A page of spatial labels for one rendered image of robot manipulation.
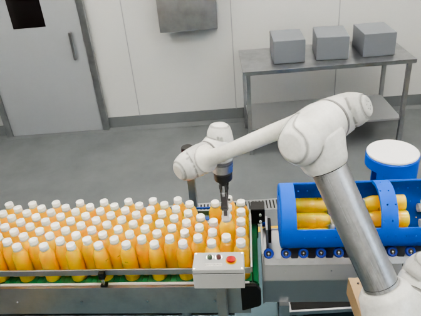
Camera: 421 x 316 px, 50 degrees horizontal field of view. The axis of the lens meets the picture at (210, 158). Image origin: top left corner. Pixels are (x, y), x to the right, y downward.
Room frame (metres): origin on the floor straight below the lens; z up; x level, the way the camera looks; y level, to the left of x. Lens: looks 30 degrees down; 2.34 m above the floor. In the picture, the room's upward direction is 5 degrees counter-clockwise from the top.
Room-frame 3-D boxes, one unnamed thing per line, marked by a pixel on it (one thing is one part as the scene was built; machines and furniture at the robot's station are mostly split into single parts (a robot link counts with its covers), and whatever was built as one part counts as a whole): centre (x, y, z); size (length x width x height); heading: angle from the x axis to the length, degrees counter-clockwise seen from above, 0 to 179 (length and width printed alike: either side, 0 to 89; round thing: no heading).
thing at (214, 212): (1.75, 0.00, 0.99); 0.07 x 0.07 x 0.19
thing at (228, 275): (1.34, 0.01, 1.05); 0.20 x 0.10 x 0.10; 84
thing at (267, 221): (1.61, -0.23, 0.99); 0.10 x 0.02 x 0.12; 174
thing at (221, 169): (1.57, -0.04, 1.40); 0.09 x 0.09 x 0.06
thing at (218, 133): (1.56, -0.04, 1.50); 0.13 x 0.11 x 0.16; 136
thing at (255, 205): (1.81, -0.21, 0.95); 0.10 x 0.07 x 0.10; 174
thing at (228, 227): (1.57, -0.04, 1.04); 0.07 x 0.07 x 0.19
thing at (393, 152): (2.15, -1.01, 1.03); 0.28 x 0.28 x 0.01
